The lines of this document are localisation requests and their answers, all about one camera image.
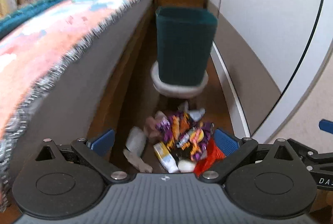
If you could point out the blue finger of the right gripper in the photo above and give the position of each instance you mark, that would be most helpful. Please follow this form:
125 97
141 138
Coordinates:
326 126

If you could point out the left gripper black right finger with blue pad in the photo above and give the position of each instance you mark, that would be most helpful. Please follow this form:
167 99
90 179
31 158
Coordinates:
262 179

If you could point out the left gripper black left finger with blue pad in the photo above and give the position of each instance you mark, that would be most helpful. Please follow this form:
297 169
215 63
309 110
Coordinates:
67 179

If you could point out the red plastic bag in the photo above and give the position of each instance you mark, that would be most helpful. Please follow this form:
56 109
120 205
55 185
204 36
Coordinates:
214 154

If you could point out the purple Lays chips bag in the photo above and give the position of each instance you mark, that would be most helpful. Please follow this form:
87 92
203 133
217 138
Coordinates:
184 137

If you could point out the pink mesh bath sponge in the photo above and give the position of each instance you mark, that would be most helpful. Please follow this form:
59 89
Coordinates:
150 129

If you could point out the dark teal trash bin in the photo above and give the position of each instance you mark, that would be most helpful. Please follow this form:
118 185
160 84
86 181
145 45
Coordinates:
184 36

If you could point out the white tissue piece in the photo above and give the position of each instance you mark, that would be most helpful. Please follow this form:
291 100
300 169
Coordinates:
137 162

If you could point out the white crumpled paper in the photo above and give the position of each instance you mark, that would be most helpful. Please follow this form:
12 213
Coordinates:
136 141

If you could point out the white round small object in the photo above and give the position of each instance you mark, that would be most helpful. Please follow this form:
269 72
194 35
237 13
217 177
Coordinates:
186 166

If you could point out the yellow white small carton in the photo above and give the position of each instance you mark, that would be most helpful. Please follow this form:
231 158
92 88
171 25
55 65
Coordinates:
165 158

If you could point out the white wardrobe door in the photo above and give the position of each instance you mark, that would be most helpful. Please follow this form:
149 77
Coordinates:
259 46

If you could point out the white round bin base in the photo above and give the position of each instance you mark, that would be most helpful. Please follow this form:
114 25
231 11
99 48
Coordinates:
176 91

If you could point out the colourful fringed bed blanket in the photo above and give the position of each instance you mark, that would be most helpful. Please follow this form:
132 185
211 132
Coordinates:
36 54

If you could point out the bed with grey frame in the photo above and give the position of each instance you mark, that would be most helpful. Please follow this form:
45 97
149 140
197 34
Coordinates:
63 103

